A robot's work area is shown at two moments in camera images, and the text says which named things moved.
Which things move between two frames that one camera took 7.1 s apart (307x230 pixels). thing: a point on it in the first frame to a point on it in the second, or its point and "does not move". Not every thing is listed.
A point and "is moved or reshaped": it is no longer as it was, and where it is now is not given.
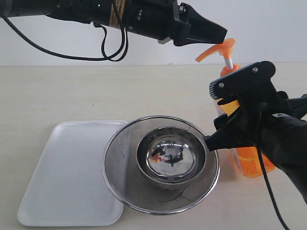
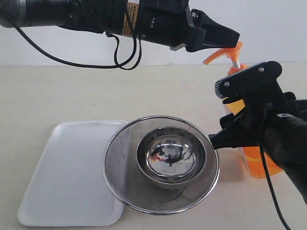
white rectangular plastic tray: x=68 y=189 does not move
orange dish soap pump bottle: x=247 y=159 is moved or reshaped
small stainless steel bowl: x=170 y=157 does not move
